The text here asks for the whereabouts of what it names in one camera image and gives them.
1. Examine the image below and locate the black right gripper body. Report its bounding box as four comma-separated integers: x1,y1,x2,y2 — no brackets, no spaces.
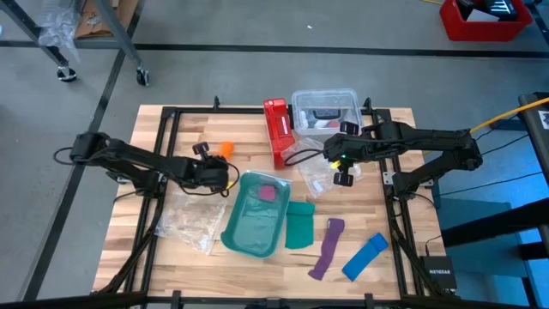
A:
323,128,381,167

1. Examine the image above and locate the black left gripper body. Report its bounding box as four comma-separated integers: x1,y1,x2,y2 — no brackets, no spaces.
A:
188,156,231,192

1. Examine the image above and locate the teal plastic bin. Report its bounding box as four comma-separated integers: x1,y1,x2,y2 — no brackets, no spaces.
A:
220,170,293,259

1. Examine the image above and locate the magenta bandage roll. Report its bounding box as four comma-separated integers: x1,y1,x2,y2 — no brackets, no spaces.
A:
258,185,279,203

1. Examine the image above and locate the green bandage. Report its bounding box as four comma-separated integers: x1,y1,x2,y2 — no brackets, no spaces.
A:
284,200,317,251

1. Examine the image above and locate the purple bandage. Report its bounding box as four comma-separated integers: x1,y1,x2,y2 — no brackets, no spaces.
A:
307,217,347,282

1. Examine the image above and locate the blue bandage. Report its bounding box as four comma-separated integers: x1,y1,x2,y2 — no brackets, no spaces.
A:
341,232,389,283

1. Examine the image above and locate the crumpled clear plastic bag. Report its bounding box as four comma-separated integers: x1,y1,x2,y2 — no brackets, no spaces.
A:
281,136,365,200

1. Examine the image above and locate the clear plastic container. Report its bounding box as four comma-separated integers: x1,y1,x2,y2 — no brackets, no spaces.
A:
291,88,364,137

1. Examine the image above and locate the black pouch in container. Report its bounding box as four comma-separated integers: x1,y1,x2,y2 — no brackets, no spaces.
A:
311,108,343,123

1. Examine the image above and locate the flat clear plastic bag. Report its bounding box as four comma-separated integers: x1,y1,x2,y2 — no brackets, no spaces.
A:
154,189,228,256

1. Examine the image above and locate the red box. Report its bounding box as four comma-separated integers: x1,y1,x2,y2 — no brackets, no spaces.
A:
262,97,297,171

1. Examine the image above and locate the grey metal cart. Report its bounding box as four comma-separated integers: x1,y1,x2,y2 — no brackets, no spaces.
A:
0,0,150,87

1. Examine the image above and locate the red plastic crate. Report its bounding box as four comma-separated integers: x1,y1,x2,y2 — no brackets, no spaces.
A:
438,0,534,43

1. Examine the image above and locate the cardboard box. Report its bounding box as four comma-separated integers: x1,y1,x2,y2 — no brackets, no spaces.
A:
75,0,141,40

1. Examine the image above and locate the black metal stand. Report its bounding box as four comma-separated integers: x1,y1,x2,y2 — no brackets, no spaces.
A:
440,91,549,309

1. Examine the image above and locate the clear plastic wrap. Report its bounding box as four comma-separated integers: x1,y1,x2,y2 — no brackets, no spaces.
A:
37,0,82,61

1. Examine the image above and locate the black device in crate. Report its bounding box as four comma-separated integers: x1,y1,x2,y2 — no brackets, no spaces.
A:
454,0,519,21

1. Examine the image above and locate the black horizontal bar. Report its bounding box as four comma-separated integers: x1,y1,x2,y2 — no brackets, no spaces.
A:
0,291,549,309

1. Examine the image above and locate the black metal table frame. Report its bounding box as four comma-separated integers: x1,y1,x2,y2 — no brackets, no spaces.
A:
90,95,462,309

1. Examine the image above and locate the black Netgear network switch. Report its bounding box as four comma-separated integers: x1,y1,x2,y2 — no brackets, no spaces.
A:
419,255,458,291

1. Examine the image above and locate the black cable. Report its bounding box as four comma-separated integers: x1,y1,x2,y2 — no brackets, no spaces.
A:
437,171,544,198

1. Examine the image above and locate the yellow cable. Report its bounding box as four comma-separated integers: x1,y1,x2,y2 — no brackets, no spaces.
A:
422,96,549,156

